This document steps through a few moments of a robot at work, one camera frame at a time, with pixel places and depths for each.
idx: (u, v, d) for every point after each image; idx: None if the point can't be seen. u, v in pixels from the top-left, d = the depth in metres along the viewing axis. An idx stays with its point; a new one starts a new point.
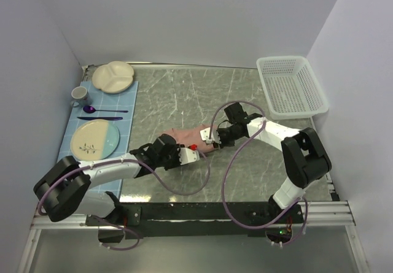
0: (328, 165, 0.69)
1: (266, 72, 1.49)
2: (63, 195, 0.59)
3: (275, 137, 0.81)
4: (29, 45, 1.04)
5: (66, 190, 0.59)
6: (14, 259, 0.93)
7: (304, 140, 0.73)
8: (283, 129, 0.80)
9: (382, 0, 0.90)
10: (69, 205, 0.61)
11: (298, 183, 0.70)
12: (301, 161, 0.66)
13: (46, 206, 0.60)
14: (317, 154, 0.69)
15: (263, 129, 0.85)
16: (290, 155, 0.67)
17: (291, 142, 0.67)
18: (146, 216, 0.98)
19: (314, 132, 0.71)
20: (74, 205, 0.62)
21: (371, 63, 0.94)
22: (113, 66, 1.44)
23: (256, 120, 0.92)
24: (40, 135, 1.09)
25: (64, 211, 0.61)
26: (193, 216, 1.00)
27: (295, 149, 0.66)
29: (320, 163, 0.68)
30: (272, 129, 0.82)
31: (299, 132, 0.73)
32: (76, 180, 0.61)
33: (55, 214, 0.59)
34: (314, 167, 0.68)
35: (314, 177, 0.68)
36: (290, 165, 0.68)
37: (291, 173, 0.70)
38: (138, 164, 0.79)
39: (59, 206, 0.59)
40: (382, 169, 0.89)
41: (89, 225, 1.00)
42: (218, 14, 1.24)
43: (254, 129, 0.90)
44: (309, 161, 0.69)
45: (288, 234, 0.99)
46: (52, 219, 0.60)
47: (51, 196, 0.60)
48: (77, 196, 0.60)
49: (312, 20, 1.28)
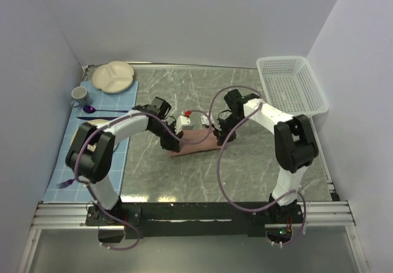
0: (315, 153, 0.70)
1: (266, 72, 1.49)
2: (97, 154, 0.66)
3: (269, 120, 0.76)
4: (29, 45, 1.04)
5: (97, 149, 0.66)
6: (14, 259, 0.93)
7: (296, 126, 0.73)
8: (277, 113, 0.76)
9: (382, 0, 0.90)
10: (104, 161, 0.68)
11: (285, 167, 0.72)
12: (290, 145, 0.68)
13: (84, 169, 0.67)
14: (307, 141, 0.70)
15: (259, 111, 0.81)
16: (280, 139, 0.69)
17: (284, 127, 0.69)
18: (146, 216, 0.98)
19: (307, 120, 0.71)
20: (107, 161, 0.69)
21: (371, 63, 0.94)
22: (113, 66, 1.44)
23: (253, 101, 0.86)
24: (40, 134, 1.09)
25: (102, 169, 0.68)
26: (193, 216, 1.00)
27: (286, 134, 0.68)
29: (308, 149, 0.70)
30: (268, 112, 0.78)
31: (293, 118, 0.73)
32: (101, 137, 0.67)
33: (96, 172, 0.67)
34: (302, 153, 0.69)
35: (301, 162, 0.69)
36: (280, 148, 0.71)
37: (280, 157, 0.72)
38: (146, 117, 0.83)
39: (96, 165, 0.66)
40: (382, 169, 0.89)
41: (89, 225, 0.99)
42: (218, 14, 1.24)
43: (249, 110, 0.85)
44: (299, 146, 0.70)
45: (288, 234, 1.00)
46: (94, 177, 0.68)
47: (85, 160, 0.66)
48: (108, 151, 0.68)
49: (312, 20, 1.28)
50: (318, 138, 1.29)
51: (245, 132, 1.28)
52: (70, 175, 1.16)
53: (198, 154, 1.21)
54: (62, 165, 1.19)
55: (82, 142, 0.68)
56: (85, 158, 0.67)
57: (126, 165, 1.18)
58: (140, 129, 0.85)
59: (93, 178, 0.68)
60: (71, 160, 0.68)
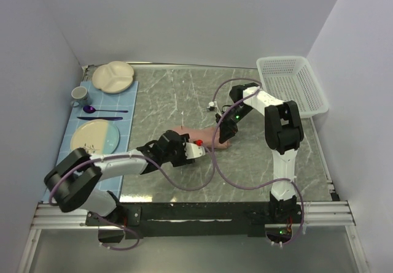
0: (301, 135, 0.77)
1: (266, 72, 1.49)
2: (75, 184, 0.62)
3: (262, 104, 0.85)
4: (29, 45, 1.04)
5: (77, 181, 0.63)
6: (15, 259, 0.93)
7: (286, 111, 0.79)
8: (271, 99, 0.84)
9: (382, 1, 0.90)
10: (80, 194, 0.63)
11: (272, 147, 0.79)
12: (277, 126, 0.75)
13: (58, 196, 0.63)
14: (293, 124, 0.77)
15: (255, 96, 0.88)
16: (269, 120, 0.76)
17: (273, 110, 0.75)
18: (146, 216, 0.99)
19: (295, 106, 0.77)
20: (83, 195, 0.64)
21: (371, 63, 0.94)
22: (113, 66, 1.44)
23: (252, 88, 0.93)
24: (40, 134, 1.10)
25: (76, 201, 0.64)
26: (193, 216, 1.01)
27: (274, 116, 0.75)
29: (294, 132, 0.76)
30: (263, 97, 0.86)
31: (284, 103, 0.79)
32: (87, 171, 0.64)
33: (66, 204, 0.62)
34: (288, 135, 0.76)
35: (287, 143, 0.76)
36: (269, 129, 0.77)
37: (268, 138, 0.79)
38: (145, 161, 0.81)
39: (70, 197, 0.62)
40: (382, 169, 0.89)
41: (89, 225, 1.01)
42: (218, 14, 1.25)
43: (246, 94, 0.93)
44: (286, 129, 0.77)
45: (288, 234, 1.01)
46: (62, 209, 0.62)
47: (63, 186, 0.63)
48: (88, 186, 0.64)
49: (312, 21, 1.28)
50: (318, 138, 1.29)
51: (245, 132, 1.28)
52: None
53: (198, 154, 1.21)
54: None
55: (67, 169, 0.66)
56: (63, 185, 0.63)
57: None
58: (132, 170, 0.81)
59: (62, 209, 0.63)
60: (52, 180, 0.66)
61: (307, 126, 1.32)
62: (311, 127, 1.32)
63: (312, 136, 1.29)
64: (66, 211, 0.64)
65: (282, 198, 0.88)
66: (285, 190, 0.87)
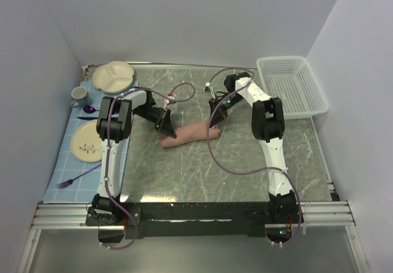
0: (283, 128, 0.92)
1: (265, 72, 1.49)
2: (122, 116, 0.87)
3: (252, 97, 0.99)
4: (29, 45, 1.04)
5: (121, 113, 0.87)
6: (15, 259, 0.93)
7: (271, 106, 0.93)
8: (260, 93, 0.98)
9: (383, 2, 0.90)
10: (128, 121, 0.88)
11: (258, 136, 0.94)
12: (262, 119, 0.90)
13: (114, 131, 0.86)
14: (277, 119, 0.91)
15: (245, 88, 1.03)
16: (256, 114, 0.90)
17: (260, 106, 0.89)
18: (146, 216, 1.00)
19: (280, 103, 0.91)
20: (129, 121, 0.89)
21: (372, 62, 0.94)
22: (113, 66, 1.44)
23: (244, 79, 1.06)
24: (41, 134, 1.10)
25: (127, 127, 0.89)
26: (193, 216, 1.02)
27: (261, 110, 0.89)
29: (277, 125, 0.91)
30: (252, 91, 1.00)
31: (270, 99, 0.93)
32: (123, 105, 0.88)
33: (124, 130, 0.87)
34: (271, 127, 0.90)
35: (270, 134, 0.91)
36: (255, 121, 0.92)
37: (255, 128, 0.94)
38: (144, 92, 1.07)
39: (124, 124, 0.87)
40: (383, 169, 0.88)
41: (89, 225, 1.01)
42: (218, 13, 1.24)
43: (239, 86, 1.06)
44: (270, 121, 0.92)
45: (288, 234, 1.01)
46: (123, 135, 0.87)
47: (113, 123, 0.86)
48: (129, 113, 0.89)
49: (312, 21, 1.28)
50: (318, 138, 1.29)
51: (245, 132, 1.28)
52: (71, 174, 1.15)
53: (198, 154, 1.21)
54: (62, 165, 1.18)
55: (107, 111, 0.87)
56: (113, 122, 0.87)
57: (126, 165, 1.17)
58: (140, 102, 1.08)
59: (121, 138, 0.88)
60: (101, 127, 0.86)
61: (307, 126, 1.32)
62: (311, 127, 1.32)
63: (312, 136, 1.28)
64: (124, 137, 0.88)
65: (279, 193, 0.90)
66: (280, 183, 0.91)
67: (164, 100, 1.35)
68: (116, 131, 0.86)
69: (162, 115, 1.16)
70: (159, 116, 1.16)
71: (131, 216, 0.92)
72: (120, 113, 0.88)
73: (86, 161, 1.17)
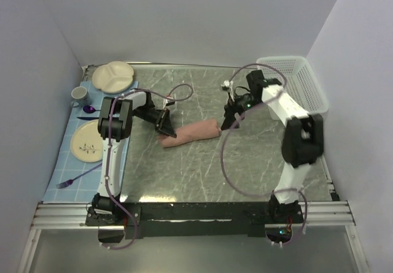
0: (322, 153, 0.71)
1: (265, 72, 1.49)
2: (123, 115, 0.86)
3: (284, 111, 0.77)
4: (29, 45, 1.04)
5: (122, 112, 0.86)
6: (14, 260, 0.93)
7: (309, 124, 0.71)
8: (295, 107, 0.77)
9: (382, 1, 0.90)
10: (129, 120, 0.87)
11: (288, 159, 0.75)
12: (298, 140, 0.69)
13: (115, 130, 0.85)
14: (316, 141, 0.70)
15: (277, 100, 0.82)
16: (291, 134, 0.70)
17: (296, 123, 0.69)
18: (146, 216, 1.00)
19: (322, 121, 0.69)
20: (130, 120, 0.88)
21: (372, 62, 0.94)
22: (113, 66, 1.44)
23: (274, 88, 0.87)
24: (41, 134, 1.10)
25: (128, 127, 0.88)
26: (193, 216, 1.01)
27: (296, 129, 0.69)
29: (316, 149, 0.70)
30: (285, 103, 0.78)
31: (308, 115, 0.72)
32: (123, 103, 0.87)
33: (125, 130, 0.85)
34: (307, 150, 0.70)
35: (305, 157, 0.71)
36: (287, 143, 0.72)
37: (287, 149, 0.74)
38: (144, 93, 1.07)
39: (126, 123, 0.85)
40: (383, 169, 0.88)
41: (89, 225, 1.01)
42: (218, 13, 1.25)
43: (268, 95, 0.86)
44: (307, 143, 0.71)
45: (288, 234, 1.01)
46: (124, 134, 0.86)
47: (115, 122, 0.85)
48: (130, 112, 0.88)
49: (312, 21, 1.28)
50: None
51: (245, 132, 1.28)
52: (71, 174, 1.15)
53: (199, 154, 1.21)
54: (62, 165, 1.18)
55: (108, 110, 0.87)
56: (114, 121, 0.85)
57: (126, 165, 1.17)
58: (142, 103, 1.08)
59: (122, 137, 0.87)
60: (102, 126, 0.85)
61: None
62: None
63: None
64: (125, 136, 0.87)
65: (283, 202, 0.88)
66: (287, 197, 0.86)
67: (164, 100, 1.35)
68: (118, 130, 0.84)
69: (161, 115, 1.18)
70: (159, 116, 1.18)
71: (129, 215, 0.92)
72: (121, 112, 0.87)
73: (86, 161, 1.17)
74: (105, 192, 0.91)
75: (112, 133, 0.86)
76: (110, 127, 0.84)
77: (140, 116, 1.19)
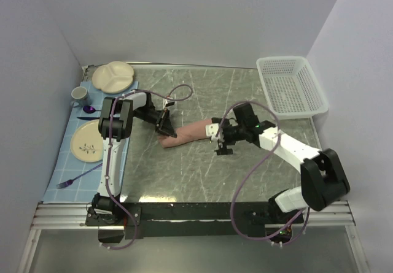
0: (347, 189, 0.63)
1: (265, 72, 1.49)
2: (123, 115, 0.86)
3: (291, 156, 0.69)
4: (29, 45, 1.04)
5: (123, 112, 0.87)
6: (14, 260, 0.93)
7: (323, 161, 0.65)
8: (301, 148, 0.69)
9: (382, 1, 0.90)
10: (129, 120, 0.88)
11: (315, 208, 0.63)
12: (320, 186, 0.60)
13: (115, 130, 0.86)
14: (337, 178, 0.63)
15: (280, 145, 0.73)
16: (310, 179, 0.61)
17: (311, 164, 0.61)
18: (145, 216, 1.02)
19: (336, 155, 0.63)
20: (130, 121, 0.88)
21: (371, 62, 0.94)
22: (113, 67, 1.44)
23: (272, 131, 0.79)
24: (41, 134, 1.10)
25: (129, 127, 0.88)
26: (193, 216, 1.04)
27: (315, 173, 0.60)
29: (340, 188, 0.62)
30: (290, 146, 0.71)
31: (319, 152, 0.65)
32: (124, 104, 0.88)
33: (125, 130, 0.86)
34: (333, 191, 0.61)
35: (333, 201, 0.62)
36: (307, 189, 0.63)
37: (309, 197, 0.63)
38: (144, 94, 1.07)
39: (126, 123, 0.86)
40: (383, 169, 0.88)
41: (89, 225, 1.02)
42: (217, 14, 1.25)
43: (266, 140, 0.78)
44: (329, 183, 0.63)
45: (288, 234, 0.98)
46: (125, 134, 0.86)
47: (115, 122, 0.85)
48: (130, 112, 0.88)
49: (312, 21, 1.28)
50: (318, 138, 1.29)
51: None
52: (70, 175, 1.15)
53: (199, 154, 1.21)
54: (62, 166, 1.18)
55: (109, 110, 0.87)
56: (115, 121, 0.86)
57: (126, 165, 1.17)
58: (142, 103, 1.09)
59: (123, 136, 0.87)
60: (102, 126, 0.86)
61: (307, 126, 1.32)
62: (311, 127, 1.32)
63: (312, 136, 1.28)
64: (125, 136, 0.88)
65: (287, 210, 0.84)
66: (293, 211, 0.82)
67: (164, 100, 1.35)
68: (118, 130, 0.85)
69: (161, 115, 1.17)
70: (159, 116, 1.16)
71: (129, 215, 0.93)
72: (121, 112, 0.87)
73: (86, 161, 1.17)
74: (105, 192, 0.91)
75: (113, 133, 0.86)
76: (110, 127, 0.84)
77: (140, 116, 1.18)
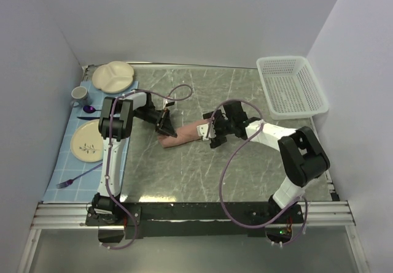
0: (326, 162, 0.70)
1: (265, 72, 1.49)
2: (123, 115, 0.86)
3: (272, 137, 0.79)
4: (29, 45, 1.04)
5: (122, 112, 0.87)
6: (14, 260, 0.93)
7: (301, 138, 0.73)
8: (280, 130, 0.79)
9: (383, 1, 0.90)
10: (129, 120, 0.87)
11: (297, 182, 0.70)
12: (299, 159, 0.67)
13: (115, 129, 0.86)
14: (315, 152, 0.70)
15: (261, 131, 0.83)
16: (289, 154, 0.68)
17: (288, 140, 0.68)
18: (146, 216, 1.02)
19: (310, 132, 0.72)
20: (130, 120, 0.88)
21: (371, 62, 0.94)
22: (113, 67, 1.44)
23: (255, 123, 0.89)
24: (41, 134, 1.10)
25: (128, 127, 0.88)
26: (193, 216, 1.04)
27: (292, 147, 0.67)
29: (319, 161, 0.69)
30: (270, 130, 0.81)
31: (296, 131, 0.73)
32: (124, 103, 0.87)
33: (125, 130, 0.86)
34: (312, 165, 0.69)
35: (313, 173, 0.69)
36: (288, 163, 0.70)
37: (290, 172, 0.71)
38: (144, 94, 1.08)
39: (126, 123, 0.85)
40: (382, 170, 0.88)
41: (89, 225, 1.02)
42: (218, 13, 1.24)
43: (252, 131, 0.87)
44: (307, 158, 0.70)
45: (288, 234, 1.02)
46: (124, 134, 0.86)
47: (115, 122, 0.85)
48: (130, 112, 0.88)
49: (312, 21, 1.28)
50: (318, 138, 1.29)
51: None
52: (70, 175, 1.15)
53: (199, 154, 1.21)
54: (62, 165, 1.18)
55: (109, 110, 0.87)
56: (114, 121, 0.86)
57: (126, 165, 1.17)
58: (142, 103, 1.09)
59: (123, 136, 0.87)
60: (102, 126, 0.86)
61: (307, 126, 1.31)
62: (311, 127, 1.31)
63: None
64: (125, 136, 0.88)
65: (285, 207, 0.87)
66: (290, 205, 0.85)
67: (164, 100, 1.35)
68: (118, 130, 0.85)
69: (161, 115, 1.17)
70: (159, 116, 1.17)
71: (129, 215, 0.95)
72: (121, 112, 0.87)
73: (86, 161, 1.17)
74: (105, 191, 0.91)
75: (113, 132, 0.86)
76: (110, 127, 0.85)
77: (140, 116, 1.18)
